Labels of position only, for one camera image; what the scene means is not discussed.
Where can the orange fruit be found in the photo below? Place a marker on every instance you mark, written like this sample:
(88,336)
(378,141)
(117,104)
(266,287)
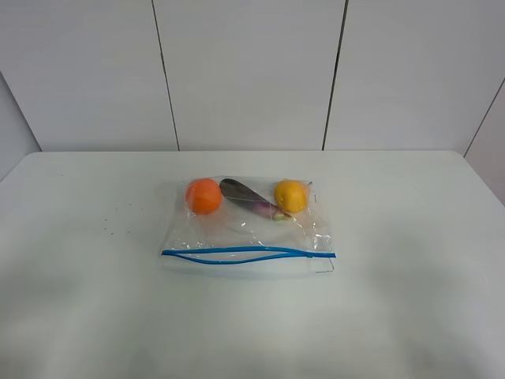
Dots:
(203,196)

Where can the yellow lemon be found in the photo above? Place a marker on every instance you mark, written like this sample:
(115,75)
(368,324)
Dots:
(291,196)

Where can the purple eggplant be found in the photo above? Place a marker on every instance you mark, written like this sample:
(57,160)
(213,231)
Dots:
(244,197)

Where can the clear zip bag blue zipper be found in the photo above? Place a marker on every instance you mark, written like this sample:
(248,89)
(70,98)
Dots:
(233,239)

